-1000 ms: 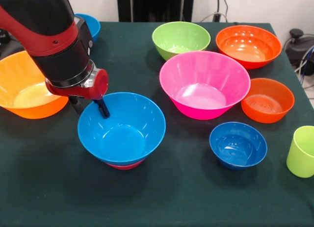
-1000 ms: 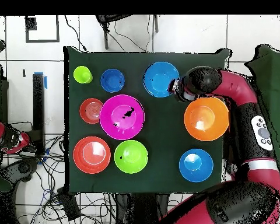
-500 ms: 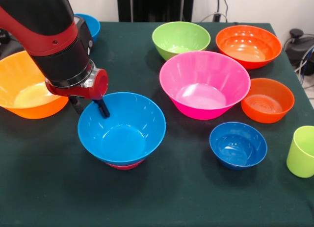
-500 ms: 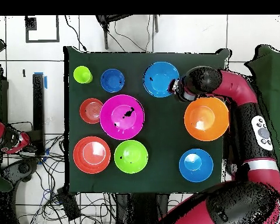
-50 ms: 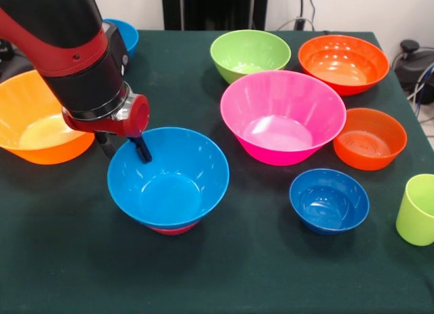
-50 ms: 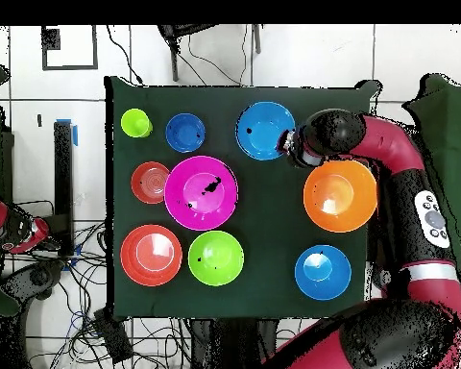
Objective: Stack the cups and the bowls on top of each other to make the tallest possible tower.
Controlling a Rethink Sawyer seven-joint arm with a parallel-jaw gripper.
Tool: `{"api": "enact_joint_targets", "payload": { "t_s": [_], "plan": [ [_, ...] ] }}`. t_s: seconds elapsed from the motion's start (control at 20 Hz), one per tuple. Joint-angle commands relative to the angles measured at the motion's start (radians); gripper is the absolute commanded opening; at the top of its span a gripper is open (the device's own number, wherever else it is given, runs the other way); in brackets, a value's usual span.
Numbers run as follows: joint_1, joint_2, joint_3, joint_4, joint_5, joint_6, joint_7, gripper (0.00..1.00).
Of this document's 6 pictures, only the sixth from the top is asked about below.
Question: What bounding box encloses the black pedestal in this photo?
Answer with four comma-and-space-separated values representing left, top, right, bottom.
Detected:
190, 318, 280, 369

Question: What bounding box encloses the large orange plastic bowl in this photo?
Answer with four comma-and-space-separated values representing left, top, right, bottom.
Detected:
303, 159, 379, 234

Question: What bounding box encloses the lime green plastic bowl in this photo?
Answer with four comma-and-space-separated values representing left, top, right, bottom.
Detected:
187, 230, 246, 287

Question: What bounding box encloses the wide red-orange plastic bowl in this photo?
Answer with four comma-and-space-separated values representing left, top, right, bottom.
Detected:
119, 223, 184, 288

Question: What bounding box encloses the black power brick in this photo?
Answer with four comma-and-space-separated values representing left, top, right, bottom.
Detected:
92, 308, 134, 364

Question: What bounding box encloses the tangle of floor cables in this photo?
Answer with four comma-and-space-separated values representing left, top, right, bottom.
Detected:
24, 199, 195, 369

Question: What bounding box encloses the black camera tripod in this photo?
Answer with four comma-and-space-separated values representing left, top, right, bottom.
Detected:
157, 24, 262, 83

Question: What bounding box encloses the black square floor frame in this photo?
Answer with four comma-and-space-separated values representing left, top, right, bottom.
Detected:
40, 25, 100, 71

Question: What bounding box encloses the small red-orange plastic bowl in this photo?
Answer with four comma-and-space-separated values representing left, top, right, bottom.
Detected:
130, 160, 172, 206

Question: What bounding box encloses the small dark blue bowl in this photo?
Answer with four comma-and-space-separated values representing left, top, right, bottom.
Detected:
164, 111, 207, 154

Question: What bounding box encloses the large pink plastic bowl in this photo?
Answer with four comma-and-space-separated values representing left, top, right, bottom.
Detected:
163, 155, 240, 233

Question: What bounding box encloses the light blue plastic bowl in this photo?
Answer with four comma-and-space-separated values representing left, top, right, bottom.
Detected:
235, 100, 297, 161
294, 244, 352, 302

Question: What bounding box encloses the black round floor stand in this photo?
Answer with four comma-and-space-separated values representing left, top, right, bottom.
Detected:
0, 259, 67, 308

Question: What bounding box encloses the lime green plastic cup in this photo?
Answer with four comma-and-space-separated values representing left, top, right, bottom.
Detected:
119, 108, 154, 138

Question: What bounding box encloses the long black bar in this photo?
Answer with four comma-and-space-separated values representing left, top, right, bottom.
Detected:
53, 120, 75, 257

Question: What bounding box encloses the black floor cable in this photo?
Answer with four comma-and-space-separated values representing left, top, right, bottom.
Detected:
106, 25, 145, 86

